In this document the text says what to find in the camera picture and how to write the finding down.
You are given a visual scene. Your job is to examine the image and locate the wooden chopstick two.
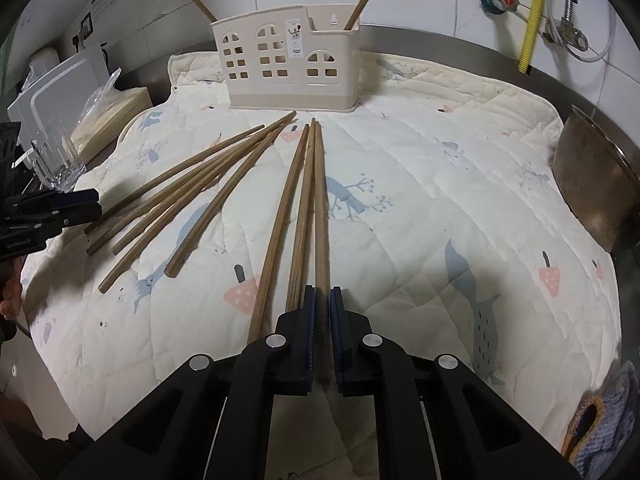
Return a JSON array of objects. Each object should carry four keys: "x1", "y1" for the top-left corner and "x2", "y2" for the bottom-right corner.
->
[{"x1": 312, "y1": 119, "x2": 331, "y2": 384}]

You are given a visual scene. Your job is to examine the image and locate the wooden chopstick ten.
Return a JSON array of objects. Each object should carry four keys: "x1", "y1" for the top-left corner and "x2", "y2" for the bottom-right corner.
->
[{"x1": 84, "y1": 124, "x2": 265, "y2": 234}]

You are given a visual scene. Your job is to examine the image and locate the wooden chopstick three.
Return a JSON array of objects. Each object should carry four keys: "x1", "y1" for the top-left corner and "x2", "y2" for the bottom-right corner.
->
[{"x1": 285, "y1": 118, "x2": 317, "y2": 312}]

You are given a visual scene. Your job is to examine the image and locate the wooden chopstick four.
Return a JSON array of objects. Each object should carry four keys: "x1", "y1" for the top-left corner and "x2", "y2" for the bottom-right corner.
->
[{"x1": 246, "y1": 125, "x2": 310, "y2": 344}]

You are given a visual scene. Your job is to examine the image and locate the wooden chopstick eight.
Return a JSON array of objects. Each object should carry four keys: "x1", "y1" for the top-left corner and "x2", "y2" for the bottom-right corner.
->
[{"x1": 87, "y1": 132, "x2": 265, "y2": 255}]

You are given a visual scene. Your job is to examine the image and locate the wooden chopstick seven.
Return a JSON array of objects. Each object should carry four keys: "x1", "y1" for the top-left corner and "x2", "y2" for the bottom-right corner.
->
[{"x1": 112, "y1": 117, "x2": 283, "y2": 256}]

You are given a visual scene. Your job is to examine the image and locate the wooden chopstick six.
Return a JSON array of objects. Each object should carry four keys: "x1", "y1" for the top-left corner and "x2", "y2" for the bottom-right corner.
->
[{"x1": 96, "y1": 127, "x2": 284, "y2": 295}]

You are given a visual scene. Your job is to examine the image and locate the wooden chopstick five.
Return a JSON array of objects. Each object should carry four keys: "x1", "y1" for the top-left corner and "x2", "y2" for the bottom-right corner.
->
[{"x1": 164, "y1": 110, "x2": 296, "y2": 278}]

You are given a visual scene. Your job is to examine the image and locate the wooden chopstick nine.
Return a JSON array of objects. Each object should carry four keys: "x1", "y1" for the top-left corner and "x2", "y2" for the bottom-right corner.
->
[{"x1": 190, "y1": 0, "x2": 217, "y2": 23}]

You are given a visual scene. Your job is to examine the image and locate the left hand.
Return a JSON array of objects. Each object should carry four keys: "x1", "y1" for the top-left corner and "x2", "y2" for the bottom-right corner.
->
[{"x1": 1, "y1": 257, "x2": 25, "y2": 321}]

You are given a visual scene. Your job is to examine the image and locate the clear glass mug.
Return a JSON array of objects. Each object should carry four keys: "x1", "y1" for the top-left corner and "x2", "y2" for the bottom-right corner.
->
[{"x1": 25, "y1": 126, "x2": 86, "y2": 193}]

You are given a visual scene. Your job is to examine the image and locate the white cutting board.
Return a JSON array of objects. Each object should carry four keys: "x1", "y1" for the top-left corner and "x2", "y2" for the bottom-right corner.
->
[{"x1": 8, "y1": 46, "x2": 110, "y2": 153}]

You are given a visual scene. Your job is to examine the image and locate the beige tissue pack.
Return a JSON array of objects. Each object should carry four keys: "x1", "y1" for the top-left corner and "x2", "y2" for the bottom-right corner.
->
[{"x1": 70, "y1": 68, "x2": 152, "y2": 165}]

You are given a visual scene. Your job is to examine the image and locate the white quilted patterned mat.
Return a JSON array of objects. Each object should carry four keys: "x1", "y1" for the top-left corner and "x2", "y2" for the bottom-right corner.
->
[{"x1": 23, "y1": 53, "x2": 622, "y2": 448}]

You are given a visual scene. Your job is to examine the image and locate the blue knitted cloth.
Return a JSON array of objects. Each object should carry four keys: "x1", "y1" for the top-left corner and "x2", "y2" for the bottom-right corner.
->
[{"x1": 561, "y1": 361, "x2": 639, "y2": 479}]

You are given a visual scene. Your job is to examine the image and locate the beige plastic utensil holder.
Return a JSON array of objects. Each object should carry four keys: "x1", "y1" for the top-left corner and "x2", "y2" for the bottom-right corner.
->
[{"x1": 212, "y1": 4, "x2": 360, "y2": 112}]

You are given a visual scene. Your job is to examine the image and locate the metal bowl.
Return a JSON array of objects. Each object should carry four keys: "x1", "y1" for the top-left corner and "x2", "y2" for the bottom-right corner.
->
[{"x1": 552, "y1": 107, "x2": 639, "y2": 252}]

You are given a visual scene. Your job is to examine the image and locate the braided steel hose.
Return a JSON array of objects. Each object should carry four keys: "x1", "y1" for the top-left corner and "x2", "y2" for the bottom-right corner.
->
[{"x1": 541, "y1": 0, "x2": 618, "y2": 64}]

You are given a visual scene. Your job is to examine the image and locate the yellow gas hose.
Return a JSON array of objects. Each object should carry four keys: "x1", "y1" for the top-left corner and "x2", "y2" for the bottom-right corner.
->
[{"x1": 516, "y1": 0, "x2": 547, "y2": 76}]

